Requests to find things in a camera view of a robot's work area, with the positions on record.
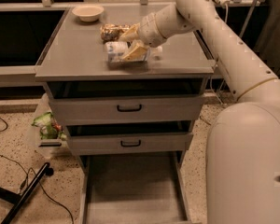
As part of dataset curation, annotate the grey metal rail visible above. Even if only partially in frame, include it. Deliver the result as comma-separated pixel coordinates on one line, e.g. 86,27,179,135
0,65,40,88

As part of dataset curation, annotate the grey drawer cabinet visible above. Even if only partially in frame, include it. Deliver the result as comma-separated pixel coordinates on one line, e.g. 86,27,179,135
35,4,215,224

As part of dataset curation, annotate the slanted metal rod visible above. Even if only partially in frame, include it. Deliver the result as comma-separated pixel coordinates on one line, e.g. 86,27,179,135
239,0,258,38

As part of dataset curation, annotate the clear plastic bin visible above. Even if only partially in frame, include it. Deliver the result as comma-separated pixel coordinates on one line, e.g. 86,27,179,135
26,94,70,159

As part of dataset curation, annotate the green chip bag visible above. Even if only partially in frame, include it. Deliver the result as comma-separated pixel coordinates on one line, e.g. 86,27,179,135
32,112,67,140

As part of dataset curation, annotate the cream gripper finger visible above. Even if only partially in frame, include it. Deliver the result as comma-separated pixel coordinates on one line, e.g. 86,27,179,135
119,23,140,42
121,40,149,61

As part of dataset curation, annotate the black stand leg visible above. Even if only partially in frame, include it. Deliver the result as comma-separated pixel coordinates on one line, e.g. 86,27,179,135
0,162,54,224

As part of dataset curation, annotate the top grey drawer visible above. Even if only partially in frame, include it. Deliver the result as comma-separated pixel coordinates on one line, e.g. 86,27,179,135
49,97,203,126

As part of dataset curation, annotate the bottom grey drawer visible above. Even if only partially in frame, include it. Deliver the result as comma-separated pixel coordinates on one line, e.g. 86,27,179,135
79,152,192,224

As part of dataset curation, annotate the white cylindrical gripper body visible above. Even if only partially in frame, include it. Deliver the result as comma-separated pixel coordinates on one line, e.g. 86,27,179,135
138,13,166,48

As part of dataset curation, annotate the white bowl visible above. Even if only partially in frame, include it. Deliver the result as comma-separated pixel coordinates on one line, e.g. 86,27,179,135
72,5,104,22

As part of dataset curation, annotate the crumpled snack bag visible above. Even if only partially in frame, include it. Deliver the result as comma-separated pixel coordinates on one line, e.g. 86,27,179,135
100,23,130,42

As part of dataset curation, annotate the grey drawer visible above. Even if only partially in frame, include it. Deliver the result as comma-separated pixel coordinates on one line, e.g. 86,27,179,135
68,133,193,156
49,97,203,126
79,152,192,224

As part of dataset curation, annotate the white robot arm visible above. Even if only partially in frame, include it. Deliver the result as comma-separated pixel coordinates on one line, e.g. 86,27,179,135
122,0,280,224

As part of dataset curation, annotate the dark side cabinet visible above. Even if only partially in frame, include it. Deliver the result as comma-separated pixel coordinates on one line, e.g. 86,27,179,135
255,0,280,77

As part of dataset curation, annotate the black floor cable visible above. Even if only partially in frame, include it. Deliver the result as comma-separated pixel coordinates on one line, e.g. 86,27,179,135
0,109,75,224

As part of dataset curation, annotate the middle grey drawer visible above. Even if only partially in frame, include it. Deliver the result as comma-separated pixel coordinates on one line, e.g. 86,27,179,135
68,133,193,156

